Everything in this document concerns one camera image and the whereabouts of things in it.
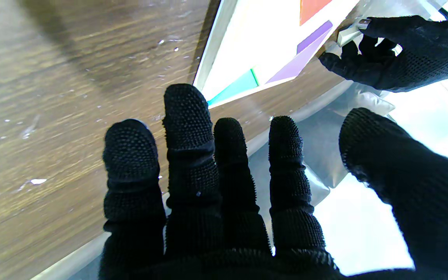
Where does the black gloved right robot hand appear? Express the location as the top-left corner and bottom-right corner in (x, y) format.
(99, 83), (448, 280)

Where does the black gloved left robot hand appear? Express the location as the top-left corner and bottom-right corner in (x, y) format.
(318, 15), (448, 93)

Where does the small beige triangle piece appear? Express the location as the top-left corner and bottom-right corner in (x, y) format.
(336, 18), (371, 48)

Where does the large red triangle piece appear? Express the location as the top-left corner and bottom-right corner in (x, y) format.
(299, 0), (333, 26)

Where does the purple triangle piece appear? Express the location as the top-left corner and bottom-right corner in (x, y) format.
(264, 20), (334, 84)

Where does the small blue triangle piece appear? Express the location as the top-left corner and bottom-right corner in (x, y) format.
(207, 69), (260, 107)

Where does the square wooden tangram tray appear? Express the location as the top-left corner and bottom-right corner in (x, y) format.
(192, 0), (361, 110)

